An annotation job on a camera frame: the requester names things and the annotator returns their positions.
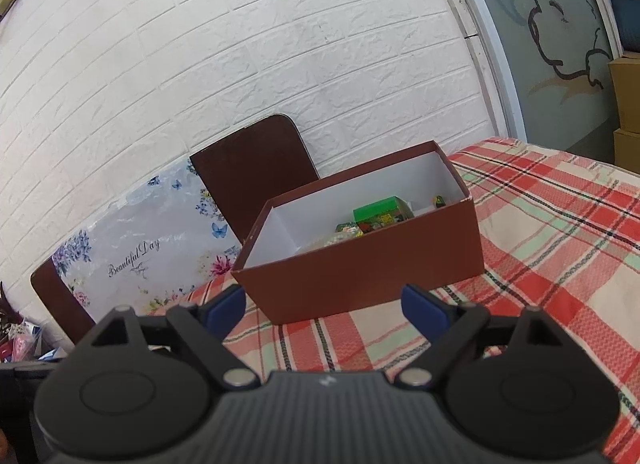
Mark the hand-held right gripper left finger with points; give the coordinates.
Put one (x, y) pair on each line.
(227, 311)

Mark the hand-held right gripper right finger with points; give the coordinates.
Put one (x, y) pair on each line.
(421, 311)

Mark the brown cardboard box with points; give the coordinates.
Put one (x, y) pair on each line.
(360, 279)

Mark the green printed box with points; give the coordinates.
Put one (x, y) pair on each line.
(385, 214)

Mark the floral printed plastic sheet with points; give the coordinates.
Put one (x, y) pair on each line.
(150, 254)

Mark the small colourful printed packet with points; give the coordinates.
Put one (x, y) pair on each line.
(348, 231)

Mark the plaid tablecloth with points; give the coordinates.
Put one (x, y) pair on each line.
(550, 269)

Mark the small blue white box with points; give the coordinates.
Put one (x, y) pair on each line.
(51, 354)

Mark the dark red plant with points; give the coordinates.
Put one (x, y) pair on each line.
(9, 304)

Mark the small cardboard carton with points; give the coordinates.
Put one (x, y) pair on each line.
(628, 147)

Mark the large cardboard carton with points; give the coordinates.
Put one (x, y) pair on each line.
(627, 93)

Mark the glass panel with cartoon drawing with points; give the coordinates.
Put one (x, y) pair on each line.
(550, 28)

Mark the white door frame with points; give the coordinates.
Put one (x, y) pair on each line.
(492, 58)

